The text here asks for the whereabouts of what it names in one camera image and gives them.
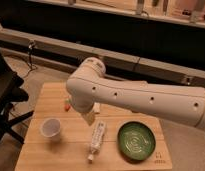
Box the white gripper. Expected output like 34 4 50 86
70 97 95 126

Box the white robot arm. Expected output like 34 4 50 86
66 57 205 131

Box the green ceramic bowl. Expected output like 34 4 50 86
117 121 156 161

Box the white eraser block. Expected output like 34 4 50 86
93 103 101 114

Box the white toothpaste tube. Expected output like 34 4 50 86
88 121 106 163

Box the orange carrot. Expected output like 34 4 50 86
64 99 71 111

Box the black chair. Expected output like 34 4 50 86
0 53 33 144

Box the black hanging cable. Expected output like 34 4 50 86
23 39 39 79

